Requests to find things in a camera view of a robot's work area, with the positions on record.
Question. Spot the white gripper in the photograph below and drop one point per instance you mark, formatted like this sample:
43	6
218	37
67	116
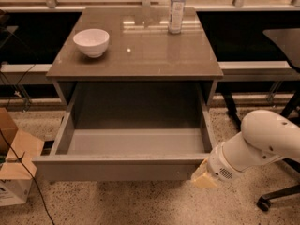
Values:
220	165

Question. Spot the grey top drawer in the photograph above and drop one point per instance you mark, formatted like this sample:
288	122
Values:
130	131

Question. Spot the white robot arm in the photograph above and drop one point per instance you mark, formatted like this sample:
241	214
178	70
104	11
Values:
265	137

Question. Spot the grey drawer cabinet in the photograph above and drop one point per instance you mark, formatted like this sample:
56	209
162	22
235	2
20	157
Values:
140	49

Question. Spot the black table leg stand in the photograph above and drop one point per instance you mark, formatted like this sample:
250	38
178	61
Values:
231	107

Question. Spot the black office chair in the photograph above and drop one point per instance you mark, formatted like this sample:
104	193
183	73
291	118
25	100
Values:
288	40

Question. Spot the white ceramic bowl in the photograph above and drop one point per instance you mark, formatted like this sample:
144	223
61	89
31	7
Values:
92	42

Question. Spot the clear plastic water bottle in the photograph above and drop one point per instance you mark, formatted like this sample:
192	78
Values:
176	14

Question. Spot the brown cardboard box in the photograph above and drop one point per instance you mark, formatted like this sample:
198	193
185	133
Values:
17	149

